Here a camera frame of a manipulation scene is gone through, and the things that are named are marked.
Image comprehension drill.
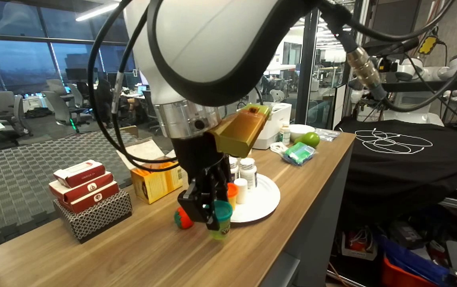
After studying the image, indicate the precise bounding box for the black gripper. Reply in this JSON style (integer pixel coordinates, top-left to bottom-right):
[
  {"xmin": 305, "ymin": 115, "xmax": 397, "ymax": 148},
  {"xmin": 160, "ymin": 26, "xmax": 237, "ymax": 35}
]
[{"xmin": 171, "ymin": 132, "xmax": 232, "ymax": 231}]

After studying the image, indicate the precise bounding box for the teal-lid green dough tub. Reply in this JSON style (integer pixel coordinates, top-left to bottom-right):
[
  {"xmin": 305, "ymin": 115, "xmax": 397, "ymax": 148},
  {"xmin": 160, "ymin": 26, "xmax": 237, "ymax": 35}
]
[{"xmin": 211, "ymin": 201, "xmax": 232, "ymax": 241}]

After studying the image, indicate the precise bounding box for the red toy strawberry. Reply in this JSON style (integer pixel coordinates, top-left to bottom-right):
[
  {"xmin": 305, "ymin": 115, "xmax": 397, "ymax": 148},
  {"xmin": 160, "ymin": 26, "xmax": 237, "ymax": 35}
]
[{"xmin": 173, "ymin": 207, "xmax": 194, "ymax": 230}]

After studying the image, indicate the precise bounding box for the white blue-label pill bottle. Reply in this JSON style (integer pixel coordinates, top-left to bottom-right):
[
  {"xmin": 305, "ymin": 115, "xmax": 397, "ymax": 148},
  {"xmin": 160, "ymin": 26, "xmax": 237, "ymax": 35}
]
[{"xmin": 238, "ymin": 158, "xmax": 257, "ymax": 190}]

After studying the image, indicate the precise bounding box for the small plain white bottle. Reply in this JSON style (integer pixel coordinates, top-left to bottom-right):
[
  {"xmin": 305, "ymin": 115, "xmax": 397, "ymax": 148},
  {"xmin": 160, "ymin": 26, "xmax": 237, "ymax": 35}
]
[{"xmin": 233, "ymin": 179, "xmax": 248, "ymax": 204}]

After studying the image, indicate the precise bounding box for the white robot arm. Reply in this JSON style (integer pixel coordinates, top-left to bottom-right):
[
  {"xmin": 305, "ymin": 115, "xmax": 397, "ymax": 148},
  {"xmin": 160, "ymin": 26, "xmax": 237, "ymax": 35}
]
[{"xmin": 124, "ymin": 0, "xmax": 321, "ymax": 230}]

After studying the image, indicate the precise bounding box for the white paper plate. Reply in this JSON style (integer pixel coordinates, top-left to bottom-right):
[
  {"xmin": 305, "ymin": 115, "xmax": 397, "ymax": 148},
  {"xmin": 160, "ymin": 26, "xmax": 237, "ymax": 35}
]
[{"xmin": 230, "ymin": 174, "xmax": 280, "ymax": 223}]

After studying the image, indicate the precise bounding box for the open yellow cardboard box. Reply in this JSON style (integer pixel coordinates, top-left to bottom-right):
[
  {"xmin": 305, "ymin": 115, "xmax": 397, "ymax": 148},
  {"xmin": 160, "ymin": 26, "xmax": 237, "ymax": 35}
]
[{"xmin": 117, "ymin": 140, "xmax": 187, "ymax": 204}]

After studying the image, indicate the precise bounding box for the lower red box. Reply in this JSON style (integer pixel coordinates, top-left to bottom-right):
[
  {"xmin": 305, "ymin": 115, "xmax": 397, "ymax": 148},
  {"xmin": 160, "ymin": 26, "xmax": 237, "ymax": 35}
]
[{"xmin": 57, "ymin": 182, "xmax": 119, "ymax": 214}]

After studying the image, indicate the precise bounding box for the white appliance with lid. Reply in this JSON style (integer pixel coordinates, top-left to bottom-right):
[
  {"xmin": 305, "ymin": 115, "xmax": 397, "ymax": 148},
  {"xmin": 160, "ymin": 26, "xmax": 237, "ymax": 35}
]
[{"xmin": 252, "ymin": 102, "xmax": 291, "ymax": 150}]

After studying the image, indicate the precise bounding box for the green teal snack packet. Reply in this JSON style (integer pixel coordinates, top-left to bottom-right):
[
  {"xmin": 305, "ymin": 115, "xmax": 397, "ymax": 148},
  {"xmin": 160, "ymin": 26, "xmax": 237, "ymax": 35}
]
[{"xmin": 283, "ymin": 142, "xmax": 315, "ymax": 166}]

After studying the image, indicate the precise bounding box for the white bowl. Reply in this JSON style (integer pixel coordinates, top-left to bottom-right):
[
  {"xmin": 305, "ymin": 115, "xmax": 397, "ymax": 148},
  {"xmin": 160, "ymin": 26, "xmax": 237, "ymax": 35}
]
[{"xmin": 288, "ymin": 125, "xmax": 313, "ymax": 140}]

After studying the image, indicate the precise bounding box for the top red box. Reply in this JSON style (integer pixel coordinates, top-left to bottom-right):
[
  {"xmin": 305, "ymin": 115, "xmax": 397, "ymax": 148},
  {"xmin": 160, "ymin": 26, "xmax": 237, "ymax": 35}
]
[{"xmin": 53, "ymin": 160, "xmax": 104, "ymax": 187}]

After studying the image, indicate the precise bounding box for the green apple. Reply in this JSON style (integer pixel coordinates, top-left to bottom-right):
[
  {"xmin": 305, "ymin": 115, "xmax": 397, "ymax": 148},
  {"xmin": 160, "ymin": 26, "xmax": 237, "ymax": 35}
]
[{"xmin": 299, "ymin": 132, "xmax": 319, "ymax": 147}]

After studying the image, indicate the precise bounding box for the black cloth covered table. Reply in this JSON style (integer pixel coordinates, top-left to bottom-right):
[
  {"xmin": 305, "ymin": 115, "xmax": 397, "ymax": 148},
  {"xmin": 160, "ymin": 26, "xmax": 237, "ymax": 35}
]
[{"xmin": 337, "ymin": 118, "xmax": 457, "ymax": 219}]

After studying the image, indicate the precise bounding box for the red storage bin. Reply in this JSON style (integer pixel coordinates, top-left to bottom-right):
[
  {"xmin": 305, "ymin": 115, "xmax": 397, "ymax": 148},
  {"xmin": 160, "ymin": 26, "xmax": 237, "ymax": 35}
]
[{"xmin": 380, "ymin": 257, "xmax": 432, "ymax": 287}]

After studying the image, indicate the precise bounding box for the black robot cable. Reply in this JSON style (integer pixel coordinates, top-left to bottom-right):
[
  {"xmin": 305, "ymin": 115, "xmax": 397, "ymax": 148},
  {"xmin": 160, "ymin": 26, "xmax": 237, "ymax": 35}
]
[{"xmin": 85, "ymin": 0, "xmax": 181, "ymax": 174}]

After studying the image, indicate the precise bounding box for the white coiled cable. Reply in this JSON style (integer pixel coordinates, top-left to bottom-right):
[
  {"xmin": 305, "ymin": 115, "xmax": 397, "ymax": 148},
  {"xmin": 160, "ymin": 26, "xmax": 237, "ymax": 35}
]
[{"xmin": 353, "ymin": 126, "xmax": 434, "ymax": 156}]

